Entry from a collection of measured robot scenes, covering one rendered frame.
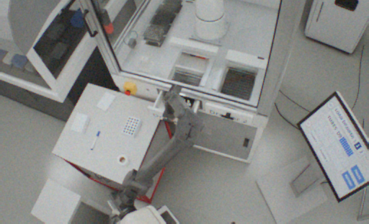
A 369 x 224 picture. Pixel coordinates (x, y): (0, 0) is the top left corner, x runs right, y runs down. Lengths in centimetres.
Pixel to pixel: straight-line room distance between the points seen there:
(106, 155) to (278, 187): 142
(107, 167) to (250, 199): 123
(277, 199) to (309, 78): 130
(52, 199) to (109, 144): 54
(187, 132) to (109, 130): 100
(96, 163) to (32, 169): 127
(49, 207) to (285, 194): 181
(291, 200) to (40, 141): 243
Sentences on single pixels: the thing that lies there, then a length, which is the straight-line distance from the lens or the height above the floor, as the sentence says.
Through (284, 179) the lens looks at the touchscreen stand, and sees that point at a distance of 259.
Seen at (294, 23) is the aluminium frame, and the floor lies 170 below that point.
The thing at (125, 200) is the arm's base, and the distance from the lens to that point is 132.
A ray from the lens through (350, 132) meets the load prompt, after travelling 161.
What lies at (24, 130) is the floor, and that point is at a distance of 332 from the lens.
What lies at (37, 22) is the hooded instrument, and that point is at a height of 144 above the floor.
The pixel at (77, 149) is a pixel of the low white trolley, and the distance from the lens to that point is 202.
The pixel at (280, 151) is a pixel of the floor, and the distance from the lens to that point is 270.
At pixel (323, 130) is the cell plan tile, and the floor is 106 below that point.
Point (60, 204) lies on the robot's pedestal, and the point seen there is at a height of 76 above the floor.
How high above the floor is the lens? 248
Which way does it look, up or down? 60 degrees down
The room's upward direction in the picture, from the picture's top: 9 degrees counter-clockwise
